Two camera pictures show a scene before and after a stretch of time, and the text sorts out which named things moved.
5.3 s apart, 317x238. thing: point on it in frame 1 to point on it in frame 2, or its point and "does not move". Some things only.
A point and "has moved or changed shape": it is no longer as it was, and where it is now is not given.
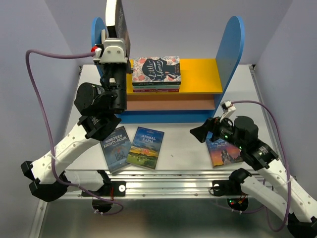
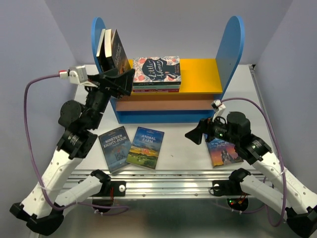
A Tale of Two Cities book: [116, 24] has moved or changed shape
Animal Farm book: [145, 148] does not move
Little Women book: [156, 71] does not move
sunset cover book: [222, 152] does not move
